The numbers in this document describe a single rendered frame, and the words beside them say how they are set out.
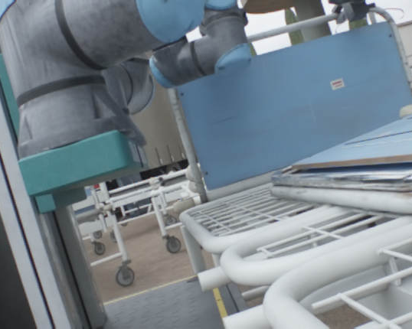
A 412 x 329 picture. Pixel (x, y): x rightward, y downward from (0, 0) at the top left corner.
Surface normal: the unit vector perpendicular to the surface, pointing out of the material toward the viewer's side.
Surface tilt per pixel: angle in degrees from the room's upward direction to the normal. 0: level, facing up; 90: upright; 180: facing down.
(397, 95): 90
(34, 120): 70
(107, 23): 114
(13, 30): 90
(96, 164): 90
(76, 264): 90
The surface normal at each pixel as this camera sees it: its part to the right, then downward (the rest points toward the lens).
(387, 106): 0.13, -0.03
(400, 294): -0.95, 0.29
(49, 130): -0.20, -0.29
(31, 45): -0.24, 0.19
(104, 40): -0.04, 0.75
